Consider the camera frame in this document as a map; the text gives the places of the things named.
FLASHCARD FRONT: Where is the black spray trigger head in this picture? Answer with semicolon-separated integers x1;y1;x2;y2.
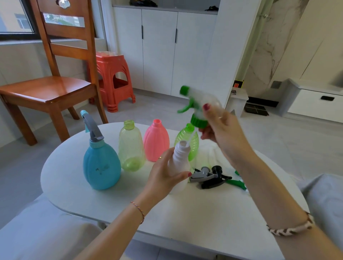
193;165;233;190

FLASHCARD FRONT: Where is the brown and white patterned bracelet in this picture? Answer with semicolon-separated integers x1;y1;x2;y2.
266;212;315;237

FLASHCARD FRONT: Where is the white seat cushion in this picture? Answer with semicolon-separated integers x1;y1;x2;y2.
0;193;103;260

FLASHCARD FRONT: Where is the person's left forearm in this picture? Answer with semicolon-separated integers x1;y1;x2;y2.
74;197;161;260

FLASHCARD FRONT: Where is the green ribbed plastic bottle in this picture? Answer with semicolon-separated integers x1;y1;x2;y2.
174;123;200;162

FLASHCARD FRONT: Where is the translucent yellow-green plastic bottle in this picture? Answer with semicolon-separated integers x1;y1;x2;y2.
118;120;146;172

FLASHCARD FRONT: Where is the white plastic bottle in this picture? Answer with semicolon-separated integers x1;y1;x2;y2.
167;140;191;195

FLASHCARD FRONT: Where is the blue spray bottle grey trigger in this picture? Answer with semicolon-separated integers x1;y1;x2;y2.
80;110;122;191

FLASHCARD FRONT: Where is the large black item on cabinet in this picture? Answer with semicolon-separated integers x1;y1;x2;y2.
129;0;158;8

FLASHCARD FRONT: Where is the green and white spray trigger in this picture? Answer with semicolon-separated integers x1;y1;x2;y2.
177;85;223;129

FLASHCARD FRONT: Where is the person's right hand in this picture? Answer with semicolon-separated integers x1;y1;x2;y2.
199;103;254;164

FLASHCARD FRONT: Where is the pink plastic bottle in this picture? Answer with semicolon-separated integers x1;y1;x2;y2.
143;119;170;162

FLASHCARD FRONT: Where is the red string bracelet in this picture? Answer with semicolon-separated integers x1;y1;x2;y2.
130;201;145;225

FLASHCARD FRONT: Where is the dark green spray trigger head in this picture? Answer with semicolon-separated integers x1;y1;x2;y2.
226;170;247;191

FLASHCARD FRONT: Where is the grey spray trigger head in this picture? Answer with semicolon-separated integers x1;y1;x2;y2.
189;166;218;184

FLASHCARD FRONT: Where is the window with dark frame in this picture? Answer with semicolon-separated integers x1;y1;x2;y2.
0;0;105;42

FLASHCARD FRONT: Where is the person's left hand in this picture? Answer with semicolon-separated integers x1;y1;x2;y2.
137;147;192;209

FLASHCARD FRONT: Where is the white drawer unit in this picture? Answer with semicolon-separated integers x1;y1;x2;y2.
277;78;343;124

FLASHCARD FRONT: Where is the red plastic stool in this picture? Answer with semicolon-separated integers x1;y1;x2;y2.
88;51;136;113

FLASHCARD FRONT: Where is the brown wooden chair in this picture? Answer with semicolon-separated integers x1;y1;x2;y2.
0;0;109;147

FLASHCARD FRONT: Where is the grey-blue seat cushion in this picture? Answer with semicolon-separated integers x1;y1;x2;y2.
297;173;343;251

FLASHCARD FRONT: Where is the person's right forearm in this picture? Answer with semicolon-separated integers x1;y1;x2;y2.
228;152;343;260

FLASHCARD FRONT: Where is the white cabinet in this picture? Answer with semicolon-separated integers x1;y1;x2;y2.
112;0;223;100

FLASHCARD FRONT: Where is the small white stool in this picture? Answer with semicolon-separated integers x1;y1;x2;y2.
226;88;249;118

